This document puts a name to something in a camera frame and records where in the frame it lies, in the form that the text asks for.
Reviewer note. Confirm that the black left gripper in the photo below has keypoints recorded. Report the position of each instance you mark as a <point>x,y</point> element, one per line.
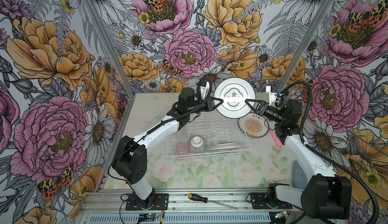
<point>210,106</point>

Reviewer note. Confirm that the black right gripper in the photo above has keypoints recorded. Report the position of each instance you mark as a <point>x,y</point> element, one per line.
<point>257,110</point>

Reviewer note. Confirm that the orange sunburst plate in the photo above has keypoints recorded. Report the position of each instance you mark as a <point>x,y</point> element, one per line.
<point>253,125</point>

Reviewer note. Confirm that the white plate grey emblem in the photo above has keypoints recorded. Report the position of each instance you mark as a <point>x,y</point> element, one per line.
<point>234,91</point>

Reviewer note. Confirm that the pink glass cup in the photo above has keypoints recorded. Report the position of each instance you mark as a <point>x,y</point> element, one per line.
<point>182,149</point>

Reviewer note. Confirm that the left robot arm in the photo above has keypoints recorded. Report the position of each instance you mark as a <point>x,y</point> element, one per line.
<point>130,159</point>

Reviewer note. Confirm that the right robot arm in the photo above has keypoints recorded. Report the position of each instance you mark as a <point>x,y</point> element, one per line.
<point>326,195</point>

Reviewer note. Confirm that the pink silicone utensil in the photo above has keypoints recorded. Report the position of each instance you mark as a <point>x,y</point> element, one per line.
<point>276,139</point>

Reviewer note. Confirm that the blue grey cloth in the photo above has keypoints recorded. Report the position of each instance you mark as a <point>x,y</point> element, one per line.
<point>299,179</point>

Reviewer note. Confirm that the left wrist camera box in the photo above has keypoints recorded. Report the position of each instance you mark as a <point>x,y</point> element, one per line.
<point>205,89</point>

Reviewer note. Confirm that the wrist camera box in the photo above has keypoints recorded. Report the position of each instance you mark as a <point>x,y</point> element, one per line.
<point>205,89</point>
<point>272,96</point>

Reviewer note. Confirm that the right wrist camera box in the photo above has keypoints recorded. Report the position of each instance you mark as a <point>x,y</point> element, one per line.
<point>272,96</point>

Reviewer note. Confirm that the white wire dish rack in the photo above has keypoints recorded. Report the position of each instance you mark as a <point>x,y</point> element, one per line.
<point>214,129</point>

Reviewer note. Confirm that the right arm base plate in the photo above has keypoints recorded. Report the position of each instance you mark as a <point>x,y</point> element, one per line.
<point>258,200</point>

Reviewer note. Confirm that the yellow handled screwdriver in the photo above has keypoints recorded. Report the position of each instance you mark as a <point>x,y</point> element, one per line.
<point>198,198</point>

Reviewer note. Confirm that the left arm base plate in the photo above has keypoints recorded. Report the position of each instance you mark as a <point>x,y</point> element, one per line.
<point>156,201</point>

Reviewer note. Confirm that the aluminium corner post right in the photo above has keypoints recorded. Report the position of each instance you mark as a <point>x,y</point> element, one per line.
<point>316,20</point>

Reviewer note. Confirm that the aluminium corner post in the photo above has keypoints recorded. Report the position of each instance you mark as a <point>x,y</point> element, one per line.
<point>316,20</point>
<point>96,20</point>

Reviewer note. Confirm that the aluminium corner post left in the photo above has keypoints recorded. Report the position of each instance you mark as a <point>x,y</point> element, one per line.
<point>96,20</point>

